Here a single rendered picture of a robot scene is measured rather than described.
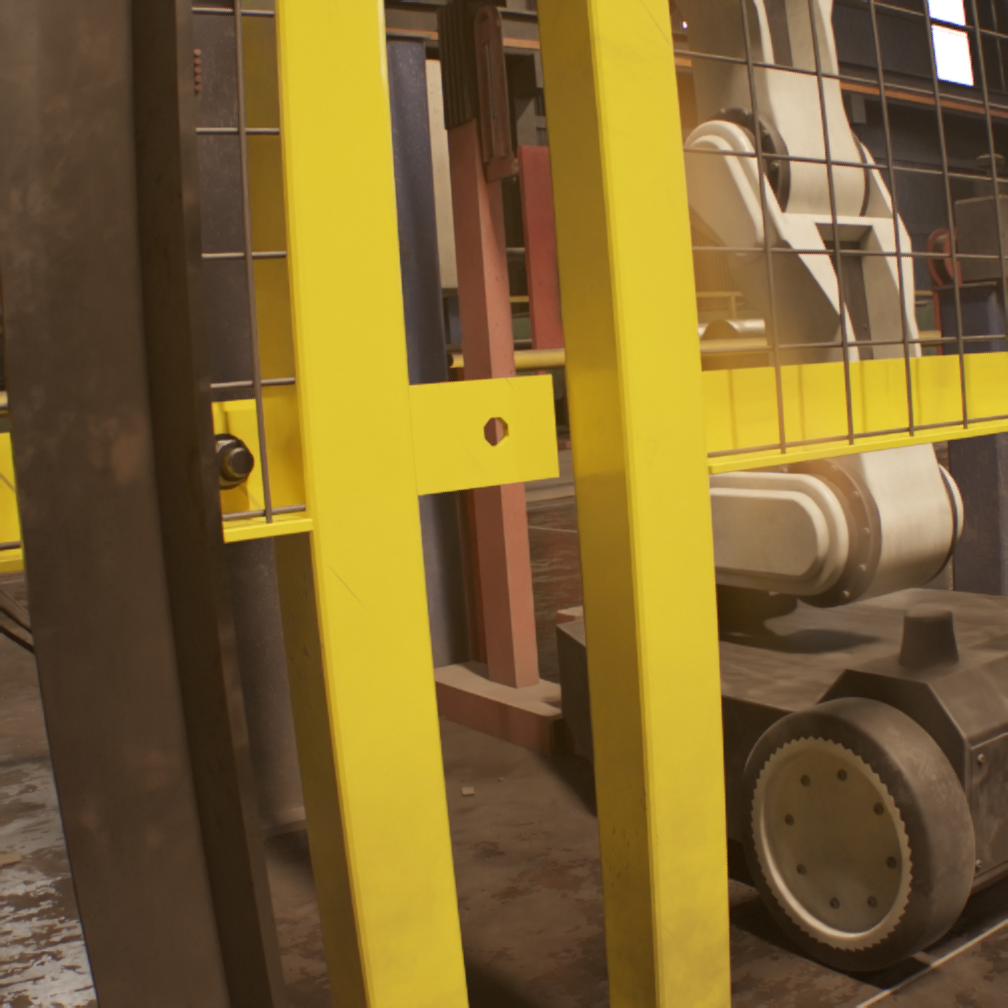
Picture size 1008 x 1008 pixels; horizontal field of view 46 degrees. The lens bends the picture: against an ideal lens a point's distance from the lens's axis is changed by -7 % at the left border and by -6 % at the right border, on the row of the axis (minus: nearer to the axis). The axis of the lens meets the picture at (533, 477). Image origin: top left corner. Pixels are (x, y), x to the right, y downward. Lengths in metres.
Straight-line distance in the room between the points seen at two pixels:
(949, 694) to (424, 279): 1.11
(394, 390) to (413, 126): 1.31
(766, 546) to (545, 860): 0.36
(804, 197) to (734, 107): 0.11
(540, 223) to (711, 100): 6.66
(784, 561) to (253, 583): 0.53
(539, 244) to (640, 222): 7.29
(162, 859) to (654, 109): 0.42
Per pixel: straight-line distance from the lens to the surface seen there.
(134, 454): 0.31
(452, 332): 9.10
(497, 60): 1.58
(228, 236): 1.29
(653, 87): 0.62
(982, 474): 1.94
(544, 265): 7.89
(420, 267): 1.78
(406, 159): 1.80
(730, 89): 1.26
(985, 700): 0.92
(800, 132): 1.22
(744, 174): 1.18
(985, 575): 1.96
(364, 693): 0.52
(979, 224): 1.93
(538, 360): 4.44
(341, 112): 0.52
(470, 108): 1.60
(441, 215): 1.97
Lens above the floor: 0.44
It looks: 5 degrees down
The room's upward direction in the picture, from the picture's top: 4 degrees counter-clockwise
